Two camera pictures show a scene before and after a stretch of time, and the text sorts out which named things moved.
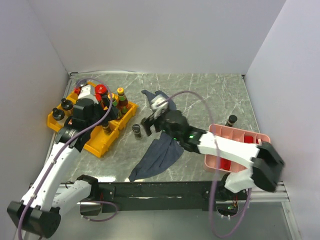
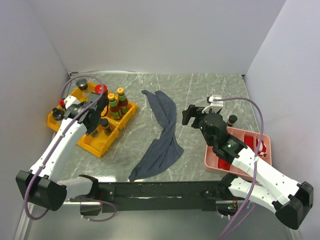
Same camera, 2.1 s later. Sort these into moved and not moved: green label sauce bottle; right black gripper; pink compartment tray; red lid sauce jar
Moved: right black gripper
Not moved: green label sauce bottle; pink compartment tray; red lid sauce jar
